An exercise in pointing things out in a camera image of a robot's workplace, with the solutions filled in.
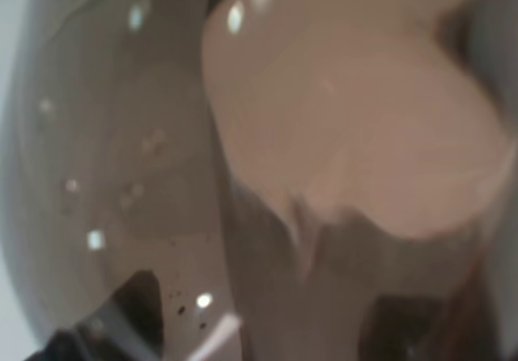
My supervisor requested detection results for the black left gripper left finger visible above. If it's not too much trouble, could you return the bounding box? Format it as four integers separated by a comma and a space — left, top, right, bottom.
28, 270, 165, 360

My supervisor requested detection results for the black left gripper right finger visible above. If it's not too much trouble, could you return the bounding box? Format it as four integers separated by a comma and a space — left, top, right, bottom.
358, 295, 457, 360

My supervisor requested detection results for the translucent brown water bottle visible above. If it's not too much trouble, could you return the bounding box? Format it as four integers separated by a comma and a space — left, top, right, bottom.
1, 0, 517, 360

